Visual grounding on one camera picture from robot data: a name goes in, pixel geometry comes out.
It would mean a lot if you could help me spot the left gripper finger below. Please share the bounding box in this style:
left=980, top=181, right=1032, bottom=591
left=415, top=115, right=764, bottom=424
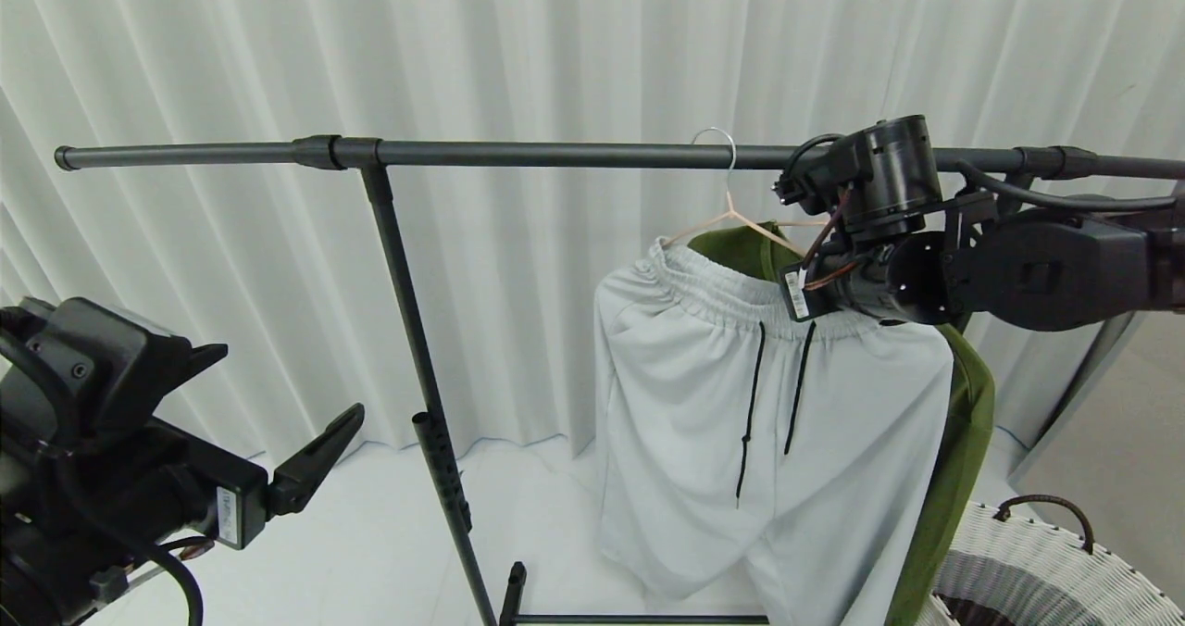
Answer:
left=267, top=402, right=367, bottom=518

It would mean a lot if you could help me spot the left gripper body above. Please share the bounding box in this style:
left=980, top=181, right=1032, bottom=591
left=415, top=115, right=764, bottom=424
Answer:
left=0, top=418, right=271, bottom=626

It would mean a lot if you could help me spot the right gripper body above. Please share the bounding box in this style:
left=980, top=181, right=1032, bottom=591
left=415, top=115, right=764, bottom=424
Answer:
left=778, top=232, right=954, bottom=326

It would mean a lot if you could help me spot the pink clothes hanger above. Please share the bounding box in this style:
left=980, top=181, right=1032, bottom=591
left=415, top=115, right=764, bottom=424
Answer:
left=659, top=127, right=830, bottom=258

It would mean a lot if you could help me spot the green printed shirt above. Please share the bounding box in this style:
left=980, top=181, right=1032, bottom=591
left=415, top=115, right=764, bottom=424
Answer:
left=687, top=222, right=996, bottom=626

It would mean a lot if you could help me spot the pale grey garment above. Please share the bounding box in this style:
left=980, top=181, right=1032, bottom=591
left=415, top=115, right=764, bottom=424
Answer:
left=592, top=239, right=954, bottom=626

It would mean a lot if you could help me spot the white laundry basket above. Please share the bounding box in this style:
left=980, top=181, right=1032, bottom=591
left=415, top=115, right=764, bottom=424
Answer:
left=917, top=494, right=1185, bottom=626

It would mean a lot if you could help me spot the black clothes rack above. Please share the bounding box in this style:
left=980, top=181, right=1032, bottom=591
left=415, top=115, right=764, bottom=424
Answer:
left=54, top=135, right=1185, bottom=626

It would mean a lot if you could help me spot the white curtain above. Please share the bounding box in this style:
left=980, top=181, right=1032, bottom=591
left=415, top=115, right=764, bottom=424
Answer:
left=0, top=0, right=1185, bottom=465

